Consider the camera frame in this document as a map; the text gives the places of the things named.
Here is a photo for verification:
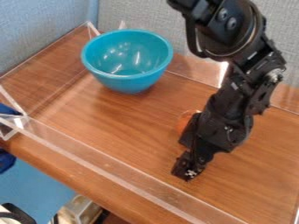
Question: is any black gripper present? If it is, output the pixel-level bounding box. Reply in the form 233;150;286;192
171;109;254;181

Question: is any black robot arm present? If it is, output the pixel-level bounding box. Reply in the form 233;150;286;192
167;0;286;181

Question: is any blue bowl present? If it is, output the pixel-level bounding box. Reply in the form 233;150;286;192
81;29;174;94

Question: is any clear acrylic barrier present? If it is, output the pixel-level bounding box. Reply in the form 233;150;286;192
0;24;299;224

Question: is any clear plastic container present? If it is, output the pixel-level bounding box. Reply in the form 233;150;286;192
58;194;103;224

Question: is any blue clamp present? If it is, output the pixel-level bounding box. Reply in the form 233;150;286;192
0;103;22;174

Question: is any black and white object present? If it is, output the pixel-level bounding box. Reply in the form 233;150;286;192
0;203;36;224

